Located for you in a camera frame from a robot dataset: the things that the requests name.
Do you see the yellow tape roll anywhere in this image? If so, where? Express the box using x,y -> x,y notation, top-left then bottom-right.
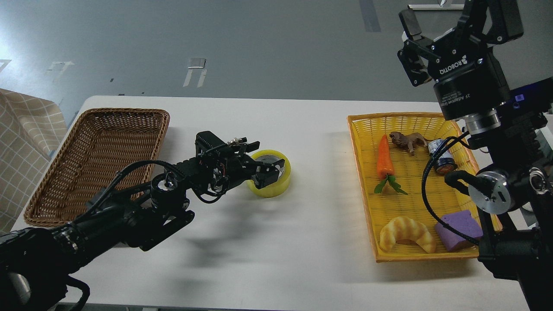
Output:
246,149 -> 292,197

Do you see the yellow plastic basket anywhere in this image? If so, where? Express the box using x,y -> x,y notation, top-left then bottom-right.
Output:
347,112 -> 479,263

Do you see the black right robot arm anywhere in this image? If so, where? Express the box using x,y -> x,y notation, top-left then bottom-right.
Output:
397,0 -> 553,311

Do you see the small blue white can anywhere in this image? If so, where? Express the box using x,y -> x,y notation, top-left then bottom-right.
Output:
427,139 -> 458,176

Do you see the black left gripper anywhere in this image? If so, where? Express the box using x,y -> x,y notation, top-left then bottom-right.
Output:
216,153 -> 285,190

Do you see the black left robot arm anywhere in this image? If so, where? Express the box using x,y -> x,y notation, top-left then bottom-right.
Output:
0,131 -> 291,311

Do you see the brown toy lion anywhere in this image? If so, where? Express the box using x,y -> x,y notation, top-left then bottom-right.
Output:
388,131 -> 428,156

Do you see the toy croissant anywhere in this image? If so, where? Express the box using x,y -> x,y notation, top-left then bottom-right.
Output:
379,216 -> 437,254

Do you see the beige checkered cloth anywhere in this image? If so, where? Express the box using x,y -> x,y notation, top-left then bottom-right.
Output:
0,89 -> 67,234

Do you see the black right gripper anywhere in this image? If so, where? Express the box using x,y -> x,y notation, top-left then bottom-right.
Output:
397,0 -> 524,120

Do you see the purple foam block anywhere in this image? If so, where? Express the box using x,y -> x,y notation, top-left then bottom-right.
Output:
434,210 -> 483,252

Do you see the brown wicker basket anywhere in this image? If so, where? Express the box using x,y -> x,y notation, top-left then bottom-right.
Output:
23,108 -> 170,228

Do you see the orange toy carrot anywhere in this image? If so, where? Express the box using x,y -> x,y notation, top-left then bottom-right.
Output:
373,134 -> 408,195

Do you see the white metal stand base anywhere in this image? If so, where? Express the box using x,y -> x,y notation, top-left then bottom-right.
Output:
407,4 -> 464,11

